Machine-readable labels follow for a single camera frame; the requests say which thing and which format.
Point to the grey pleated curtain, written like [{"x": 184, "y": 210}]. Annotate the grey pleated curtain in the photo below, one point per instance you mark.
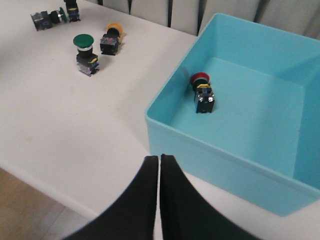
[{"x": 191, "y": 16}]

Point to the green push button upright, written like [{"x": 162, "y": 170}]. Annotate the green push button upright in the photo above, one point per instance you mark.
[{"x": 87, "y": 62}]

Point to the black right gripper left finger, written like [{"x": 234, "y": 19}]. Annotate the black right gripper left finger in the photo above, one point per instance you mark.
[{"x": 132, "y": 215}]

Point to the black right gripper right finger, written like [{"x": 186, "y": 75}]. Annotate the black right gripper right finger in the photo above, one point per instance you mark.
[{"x": 185, "y": 214}]

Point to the red push button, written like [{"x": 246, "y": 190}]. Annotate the red push button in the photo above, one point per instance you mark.
[
  {"x": 204, "y": 97},
  {"x": 72, "y": 10}
]

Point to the red push button front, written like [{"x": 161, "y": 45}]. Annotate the red push button front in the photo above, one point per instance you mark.
[{"x": 204, "y": 97}]

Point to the light blue plastic box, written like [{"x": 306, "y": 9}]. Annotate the light blue plastic box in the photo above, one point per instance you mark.
[{"x": 261, "y": 142}]

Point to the yellow push button tilted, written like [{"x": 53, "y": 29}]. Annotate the yellow push button tilted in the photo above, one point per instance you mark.
[{"x": 111, "y": 39}]

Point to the green push button lying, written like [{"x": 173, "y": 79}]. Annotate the green push button lying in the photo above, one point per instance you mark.
[{"x": 43, "y": 20}]

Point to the red push button back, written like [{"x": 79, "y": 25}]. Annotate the red push button back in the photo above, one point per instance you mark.
[{"x": 72, "y": 10}]

